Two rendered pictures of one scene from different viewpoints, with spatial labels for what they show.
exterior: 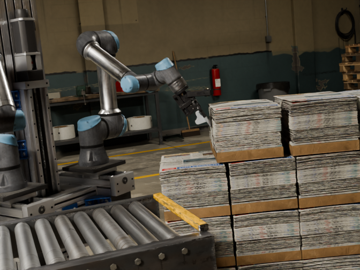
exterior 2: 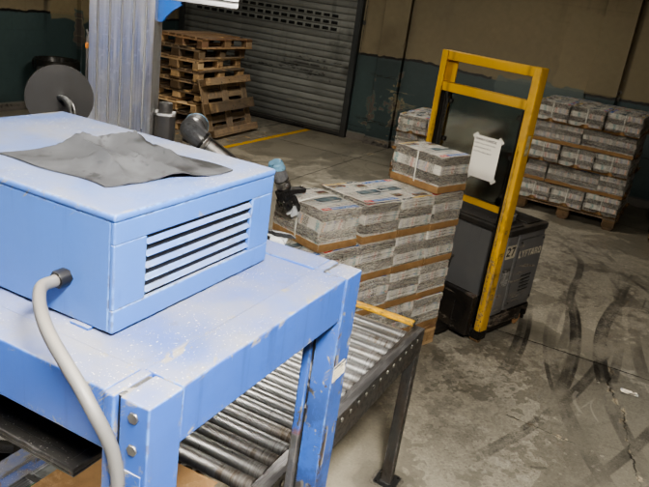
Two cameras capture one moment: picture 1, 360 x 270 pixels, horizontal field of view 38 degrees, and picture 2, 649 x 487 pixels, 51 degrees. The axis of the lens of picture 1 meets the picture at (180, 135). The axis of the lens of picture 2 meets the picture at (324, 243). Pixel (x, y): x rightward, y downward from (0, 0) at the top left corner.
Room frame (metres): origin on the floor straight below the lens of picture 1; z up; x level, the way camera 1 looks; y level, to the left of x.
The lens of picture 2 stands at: (-0.19, 2.18, 2.09)
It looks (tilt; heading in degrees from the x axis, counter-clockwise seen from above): 20 degrees down; 315
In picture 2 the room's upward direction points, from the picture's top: 8 degrees clockwise
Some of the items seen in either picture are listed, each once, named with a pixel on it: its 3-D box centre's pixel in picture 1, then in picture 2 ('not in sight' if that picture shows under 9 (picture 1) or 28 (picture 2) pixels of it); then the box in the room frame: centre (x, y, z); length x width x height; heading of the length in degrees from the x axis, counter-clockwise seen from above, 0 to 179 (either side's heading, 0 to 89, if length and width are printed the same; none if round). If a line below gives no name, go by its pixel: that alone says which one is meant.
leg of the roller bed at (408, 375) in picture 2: not in sight; (399, 418); (1.37, -0.03, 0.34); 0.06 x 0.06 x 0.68; 20
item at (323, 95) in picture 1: (312, 96); (360, 191); (2.35, -0.62, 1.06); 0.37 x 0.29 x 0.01; 0
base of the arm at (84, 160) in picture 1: (92, 153); not in sight; (2.52, 0.44, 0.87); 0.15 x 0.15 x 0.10
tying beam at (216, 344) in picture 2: not in sight; (81, 270); (1.05, 1.62, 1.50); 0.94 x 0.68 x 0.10; 20
